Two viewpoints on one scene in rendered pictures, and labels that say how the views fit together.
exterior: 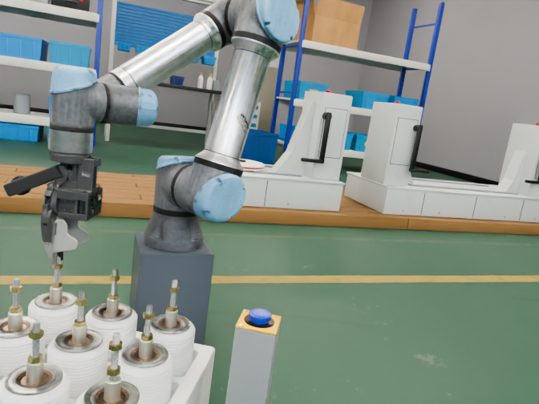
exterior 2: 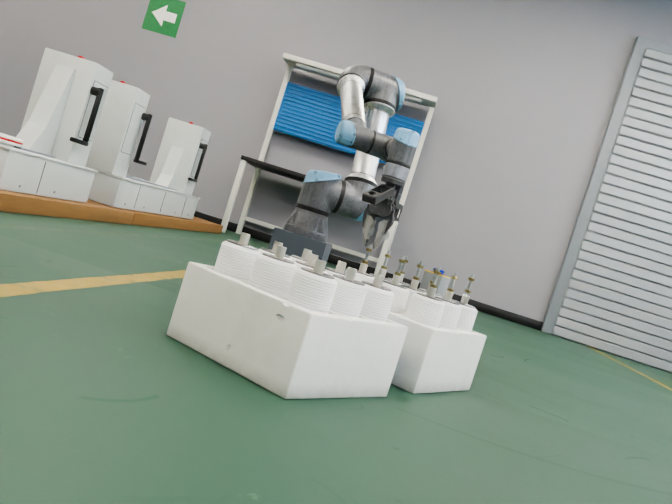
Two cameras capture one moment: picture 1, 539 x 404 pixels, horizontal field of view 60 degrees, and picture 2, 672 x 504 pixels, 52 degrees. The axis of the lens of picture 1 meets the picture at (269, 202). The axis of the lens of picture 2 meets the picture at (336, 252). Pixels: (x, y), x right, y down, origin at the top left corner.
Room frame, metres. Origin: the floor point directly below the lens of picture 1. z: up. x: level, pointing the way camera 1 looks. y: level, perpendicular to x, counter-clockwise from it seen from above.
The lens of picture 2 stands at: (0.01, 2.24, 0.35)
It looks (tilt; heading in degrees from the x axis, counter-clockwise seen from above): 2 degrees down; 297
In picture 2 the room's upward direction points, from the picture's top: 18 degrees clockwise
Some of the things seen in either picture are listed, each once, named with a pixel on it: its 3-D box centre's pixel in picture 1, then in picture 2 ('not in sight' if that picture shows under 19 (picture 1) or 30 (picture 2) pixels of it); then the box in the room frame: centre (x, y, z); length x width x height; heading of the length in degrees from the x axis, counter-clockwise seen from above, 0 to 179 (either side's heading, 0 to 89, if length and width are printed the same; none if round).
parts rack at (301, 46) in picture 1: (353, 82); not in sight; (6.22, -0.85, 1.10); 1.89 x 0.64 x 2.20; 111
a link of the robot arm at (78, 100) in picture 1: (74, 98); (403, 148); (0.86, 0.37, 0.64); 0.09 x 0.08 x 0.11; 133
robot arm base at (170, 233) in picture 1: (175, 224); (309, 222); (1.17, 0.23, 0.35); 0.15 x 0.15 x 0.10
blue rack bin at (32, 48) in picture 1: (24, 48); not in sight; (4.85, 2.64, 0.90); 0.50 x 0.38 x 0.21; 20
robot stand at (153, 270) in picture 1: (168, 296); (291, 278); (1.17, 0.23, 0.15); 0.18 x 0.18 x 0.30; 21
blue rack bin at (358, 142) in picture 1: (359, 142); not in sight; (6.26, -1.07, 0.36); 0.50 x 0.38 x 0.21; 19
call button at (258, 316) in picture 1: (259, 317); not in sight; (0.76, -0.01, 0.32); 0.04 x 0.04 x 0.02
